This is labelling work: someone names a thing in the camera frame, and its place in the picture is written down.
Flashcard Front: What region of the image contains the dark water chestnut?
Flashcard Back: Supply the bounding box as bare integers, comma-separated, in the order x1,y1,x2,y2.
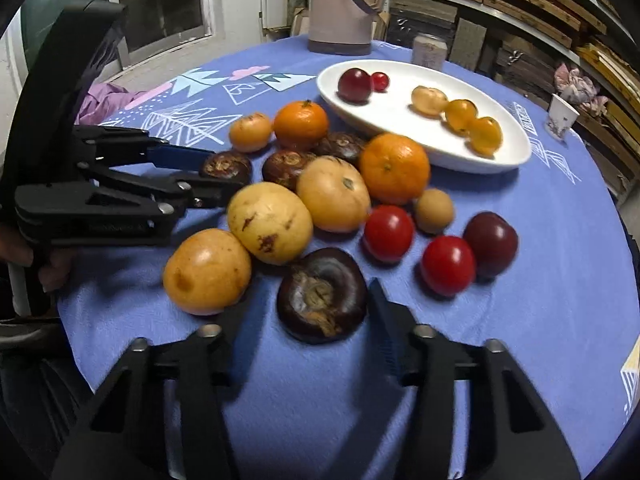
262,150,316,192
312,132,366,166
198,151,253,185
276,247,368,344

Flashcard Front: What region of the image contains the yellow potato-like fruit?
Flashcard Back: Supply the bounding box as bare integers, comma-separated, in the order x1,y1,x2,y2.
163,229,252,316

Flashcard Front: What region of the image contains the red cherry tomato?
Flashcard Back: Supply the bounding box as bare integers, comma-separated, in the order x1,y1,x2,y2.
362,205,416,264
371,72,390,93
420,235,476,297

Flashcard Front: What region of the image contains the yellow-orange passion fruit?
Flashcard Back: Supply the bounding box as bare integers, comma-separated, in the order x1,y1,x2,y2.
229,113,272,153

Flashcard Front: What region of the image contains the yellow round fruit spotted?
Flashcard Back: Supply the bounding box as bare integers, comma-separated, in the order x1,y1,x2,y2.
227,182,314,266

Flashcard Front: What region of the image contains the small tan longan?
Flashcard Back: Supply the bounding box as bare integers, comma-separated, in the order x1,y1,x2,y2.
414,188,456,234

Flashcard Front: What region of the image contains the orange mandarin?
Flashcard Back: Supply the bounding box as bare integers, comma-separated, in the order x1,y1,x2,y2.
272,100,330,150
358,133,431,206

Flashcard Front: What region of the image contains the yellow pear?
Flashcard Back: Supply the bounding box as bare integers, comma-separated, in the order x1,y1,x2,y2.
296,156,371,234

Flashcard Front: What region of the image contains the dark water chestnut top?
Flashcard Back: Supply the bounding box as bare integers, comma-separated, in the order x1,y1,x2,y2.
312,132,366,166

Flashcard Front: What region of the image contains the large dark red plum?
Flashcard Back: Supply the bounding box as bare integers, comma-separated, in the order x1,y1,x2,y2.
337,67,373,104

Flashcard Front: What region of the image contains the orange cherry tomato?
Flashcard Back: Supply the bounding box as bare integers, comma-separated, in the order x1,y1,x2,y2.
444,99,477,136
468,117,503,157

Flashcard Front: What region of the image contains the orange persimmon-like fruit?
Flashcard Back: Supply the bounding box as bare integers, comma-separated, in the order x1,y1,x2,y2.
411,86,448,117

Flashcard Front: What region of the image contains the person left hand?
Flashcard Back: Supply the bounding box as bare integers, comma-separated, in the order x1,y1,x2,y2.
0,226,76,292

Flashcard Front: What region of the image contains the purple cloth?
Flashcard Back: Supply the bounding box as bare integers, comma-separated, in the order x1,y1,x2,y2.
75,82,143,126

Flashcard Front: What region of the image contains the blue patterned tablecloth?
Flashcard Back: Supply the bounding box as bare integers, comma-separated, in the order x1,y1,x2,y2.
56,34,640,480

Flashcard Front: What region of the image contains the white oval plate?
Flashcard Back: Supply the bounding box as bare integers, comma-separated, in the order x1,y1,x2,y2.
317,58,532,174

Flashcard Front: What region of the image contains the beige thermos flask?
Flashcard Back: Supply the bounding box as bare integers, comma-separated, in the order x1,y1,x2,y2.
308,0,385,56

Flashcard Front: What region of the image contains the white paper cup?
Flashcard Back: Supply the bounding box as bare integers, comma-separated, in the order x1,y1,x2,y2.
544,94,579,142

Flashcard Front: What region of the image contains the white drink can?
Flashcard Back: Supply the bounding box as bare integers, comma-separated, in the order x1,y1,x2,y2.
411,34,448,72

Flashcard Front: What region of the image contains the pink floral cloth bundle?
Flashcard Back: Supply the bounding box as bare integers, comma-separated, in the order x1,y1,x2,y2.
553,63,608,117

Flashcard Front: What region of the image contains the metal storage shelf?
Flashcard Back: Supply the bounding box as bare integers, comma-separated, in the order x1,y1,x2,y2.
286,0,640,196

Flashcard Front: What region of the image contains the window with white frame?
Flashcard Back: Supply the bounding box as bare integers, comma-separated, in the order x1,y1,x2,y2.
9,0,212,70

